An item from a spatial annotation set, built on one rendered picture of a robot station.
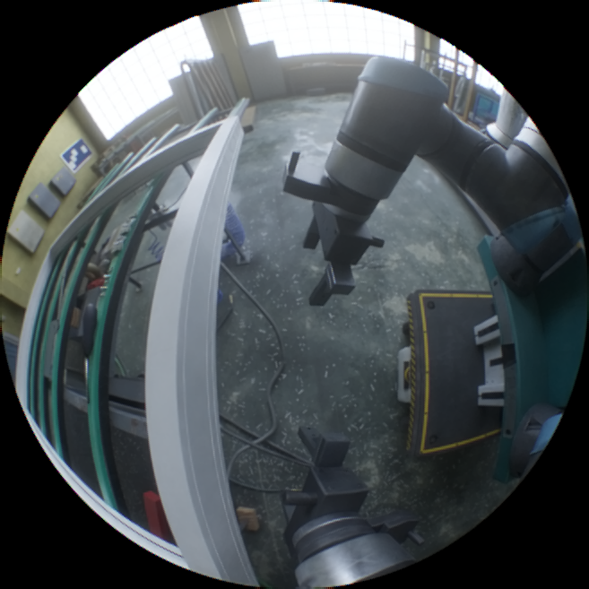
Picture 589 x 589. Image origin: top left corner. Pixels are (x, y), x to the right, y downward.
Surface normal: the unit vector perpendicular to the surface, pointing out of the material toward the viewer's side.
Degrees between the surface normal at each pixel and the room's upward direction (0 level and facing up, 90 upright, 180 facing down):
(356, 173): 73
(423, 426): 0
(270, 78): 90
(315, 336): 0
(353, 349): 0
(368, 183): 78
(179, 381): 90
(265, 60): 90
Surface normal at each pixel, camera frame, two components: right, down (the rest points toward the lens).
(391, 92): -0.47, 0.68
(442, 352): -0.16, -0.41
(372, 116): -0.66, 0.53
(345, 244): 0.05, 0.85
